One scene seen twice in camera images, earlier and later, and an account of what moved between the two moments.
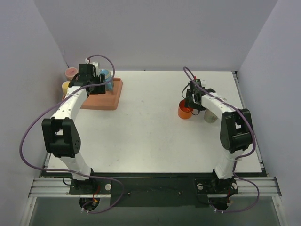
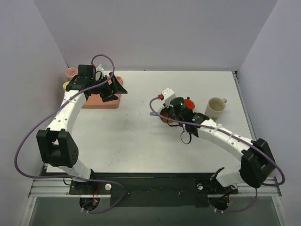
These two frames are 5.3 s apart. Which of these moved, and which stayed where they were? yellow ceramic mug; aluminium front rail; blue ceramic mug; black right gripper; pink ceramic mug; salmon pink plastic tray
Moved: blue ceramic mug; black right gripper
Stayed: aluminium front rail; yellow ceramic mug; salmon pink plastic tray; pink ceramic mug
